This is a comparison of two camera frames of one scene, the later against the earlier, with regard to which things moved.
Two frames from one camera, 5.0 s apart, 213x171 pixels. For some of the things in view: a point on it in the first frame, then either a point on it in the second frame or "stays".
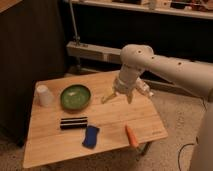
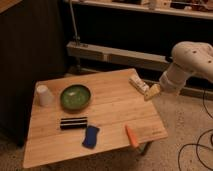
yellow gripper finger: [108, 97] to [152, 91]
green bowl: [75, 97] stays
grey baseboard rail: [92, 51] stays
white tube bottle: [144, 87] stays
